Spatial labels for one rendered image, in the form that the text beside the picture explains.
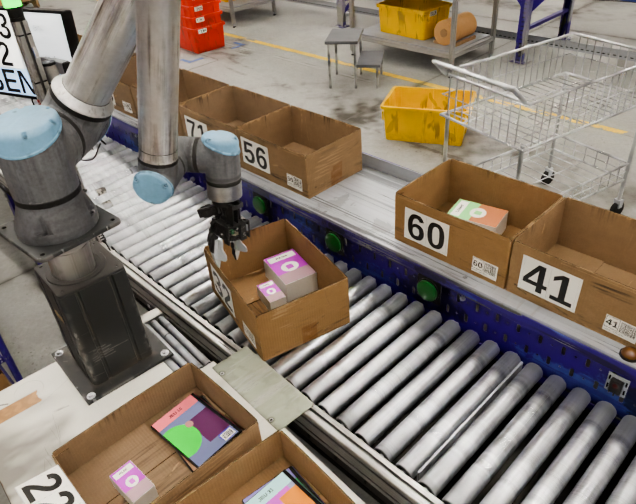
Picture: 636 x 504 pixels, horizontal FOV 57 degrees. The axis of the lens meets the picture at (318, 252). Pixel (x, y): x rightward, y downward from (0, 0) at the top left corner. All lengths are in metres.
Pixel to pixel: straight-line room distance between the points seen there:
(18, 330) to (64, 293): 1.81
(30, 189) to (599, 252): 1.50
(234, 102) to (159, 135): 1.47
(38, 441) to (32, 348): 1.54
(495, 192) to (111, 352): 1.24
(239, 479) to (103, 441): 0.36
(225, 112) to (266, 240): 0.97
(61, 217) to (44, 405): 0.56
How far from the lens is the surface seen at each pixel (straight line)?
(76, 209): 1.47
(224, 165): 1.46
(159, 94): 1.28
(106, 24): 1.41
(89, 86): 1.48
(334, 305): 1.68
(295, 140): 2.51
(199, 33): 7.05
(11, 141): 1.40
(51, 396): 1.78
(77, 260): 1.56
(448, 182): 2.02
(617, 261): 1.85
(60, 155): 1.42
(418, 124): 4.47
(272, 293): 1.81
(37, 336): 3.25
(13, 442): 1.72
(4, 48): 2.36
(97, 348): 1.67
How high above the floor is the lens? 1.94
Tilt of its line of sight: 36 degrees down
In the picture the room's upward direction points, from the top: 5 degrees counter-clockwise
